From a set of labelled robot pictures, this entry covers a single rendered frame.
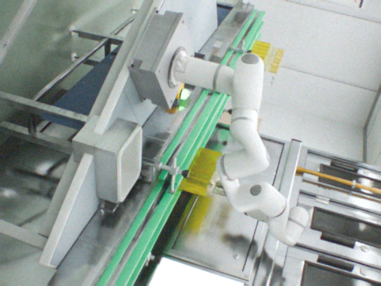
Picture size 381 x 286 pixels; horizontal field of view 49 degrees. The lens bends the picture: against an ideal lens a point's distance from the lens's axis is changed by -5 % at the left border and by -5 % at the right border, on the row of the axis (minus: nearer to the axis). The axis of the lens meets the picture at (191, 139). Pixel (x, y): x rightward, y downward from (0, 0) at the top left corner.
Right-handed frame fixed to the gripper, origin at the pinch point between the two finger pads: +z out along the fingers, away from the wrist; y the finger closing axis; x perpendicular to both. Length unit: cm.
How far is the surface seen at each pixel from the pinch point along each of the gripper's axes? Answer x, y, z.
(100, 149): 41, 33, 32
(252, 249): 9.7, -12.3, -14.1
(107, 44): -48, 10, 110
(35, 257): 61, -16, 49
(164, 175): 13.5, 5.9, 25.7
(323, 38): -576, -159, 116
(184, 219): 12.7, -12.4, 15.0
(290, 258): 0.5, -17.1, -28.1
